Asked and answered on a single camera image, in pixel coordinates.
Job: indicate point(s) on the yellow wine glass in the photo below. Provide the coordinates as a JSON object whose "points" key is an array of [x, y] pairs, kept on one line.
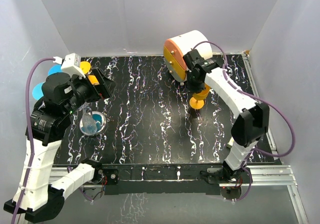
{"points": [[86, 68], [197, 101]]}

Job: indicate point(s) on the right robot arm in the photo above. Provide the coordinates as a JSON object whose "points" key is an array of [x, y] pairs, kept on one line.
{"points": [[251, 117]]}

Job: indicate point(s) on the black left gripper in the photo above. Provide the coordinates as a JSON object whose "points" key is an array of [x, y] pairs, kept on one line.
{"points": [[97, 92]]}

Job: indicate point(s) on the clear wine glass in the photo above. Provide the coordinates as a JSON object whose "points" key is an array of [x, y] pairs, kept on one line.
{"points": [[89, 126]]}

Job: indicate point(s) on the chrome wine glass rack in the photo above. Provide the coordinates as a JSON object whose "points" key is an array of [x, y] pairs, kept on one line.
{"points": [[99, 118]]}

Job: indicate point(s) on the blue wine glass near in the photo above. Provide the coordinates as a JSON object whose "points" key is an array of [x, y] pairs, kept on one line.
{"points": [[37, 92]]}

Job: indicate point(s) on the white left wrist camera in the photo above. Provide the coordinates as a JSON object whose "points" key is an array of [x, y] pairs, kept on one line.
{"points": [[71, 65]]}

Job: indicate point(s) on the blue wine glass far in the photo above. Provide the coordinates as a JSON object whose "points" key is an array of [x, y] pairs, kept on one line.
{"points": [[55, 69]]}

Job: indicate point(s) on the small yellow white box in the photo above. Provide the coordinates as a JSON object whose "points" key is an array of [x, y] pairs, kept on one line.
{"points": [[230, 143]]}

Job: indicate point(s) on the aluminium frame rail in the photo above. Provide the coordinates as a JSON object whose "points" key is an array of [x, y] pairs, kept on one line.
{"points": [[149, 122]]}

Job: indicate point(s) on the blue wine glass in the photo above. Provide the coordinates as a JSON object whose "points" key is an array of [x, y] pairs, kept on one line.
{"points": [[55, 69], [37, 92]]}

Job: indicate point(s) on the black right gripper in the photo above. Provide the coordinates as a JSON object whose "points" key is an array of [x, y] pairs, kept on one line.
{"points": [[194, 89]]}

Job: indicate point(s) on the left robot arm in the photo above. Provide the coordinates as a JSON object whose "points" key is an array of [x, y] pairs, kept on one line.
{"points": [[37, 198]]}

